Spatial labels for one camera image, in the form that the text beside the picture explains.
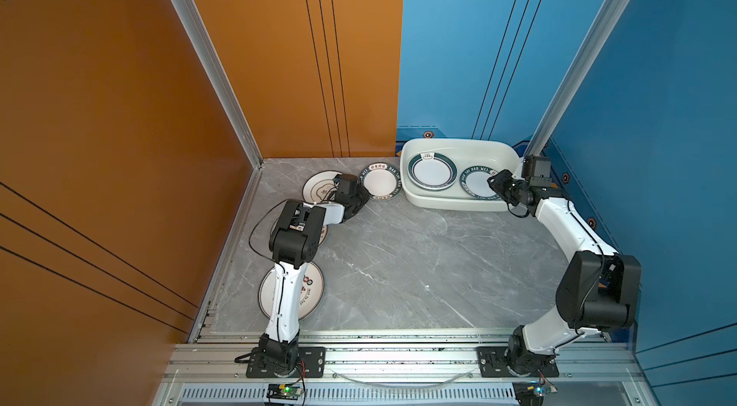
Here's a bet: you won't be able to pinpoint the white plate brown flower outline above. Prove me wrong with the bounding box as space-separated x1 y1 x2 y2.
302 170 342 204

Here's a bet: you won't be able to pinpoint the small green rim text plate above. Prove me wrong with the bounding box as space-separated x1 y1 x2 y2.
359 162 402 201

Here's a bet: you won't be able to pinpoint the green rim text plate front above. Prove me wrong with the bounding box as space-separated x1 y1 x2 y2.
459 165 500 201

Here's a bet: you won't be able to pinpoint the green red rim plate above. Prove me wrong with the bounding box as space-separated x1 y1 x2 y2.
408 152 458 191

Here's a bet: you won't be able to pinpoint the plate with orange sunburst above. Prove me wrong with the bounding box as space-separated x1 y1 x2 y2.
270 218 328 246

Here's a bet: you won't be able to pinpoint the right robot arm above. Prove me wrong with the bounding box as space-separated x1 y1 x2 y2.
487 170 642 376

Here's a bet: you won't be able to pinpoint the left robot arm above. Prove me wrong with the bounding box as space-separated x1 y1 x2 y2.
251 174 370 376

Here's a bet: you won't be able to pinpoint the white plastic bin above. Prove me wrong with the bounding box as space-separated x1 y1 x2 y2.
400 138 521 212

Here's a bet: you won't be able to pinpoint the large plate red characters circles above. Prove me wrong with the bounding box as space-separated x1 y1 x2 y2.
258 263 326 321

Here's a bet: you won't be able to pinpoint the right circuit board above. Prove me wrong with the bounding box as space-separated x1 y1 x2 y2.
512 383 558 406

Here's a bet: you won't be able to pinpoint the left green circuit board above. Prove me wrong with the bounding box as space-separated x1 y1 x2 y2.
265 383 306 405

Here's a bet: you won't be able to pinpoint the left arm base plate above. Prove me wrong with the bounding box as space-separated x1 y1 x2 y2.
246 346 326 380

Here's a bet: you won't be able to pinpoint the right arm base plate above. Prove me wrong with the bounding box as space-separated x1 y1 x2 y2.
476 346 560 378

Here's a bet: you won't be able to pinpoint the aluminium rail frame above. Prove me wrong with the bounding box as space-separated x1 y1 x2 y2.
154 328 656 405

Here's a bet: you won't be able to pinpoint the right aluminium corner post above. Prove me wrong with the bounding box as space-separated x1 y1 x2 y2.
524 0 631 158

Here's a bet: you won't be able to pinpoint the aluminium corner post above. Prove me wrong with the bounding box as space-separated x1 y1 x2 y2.
524 0 631 158
170 0 264 170

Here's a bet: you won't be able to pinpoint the left aluminium corner post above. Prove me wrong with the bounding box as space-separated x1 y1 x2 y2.
170 0 264 170

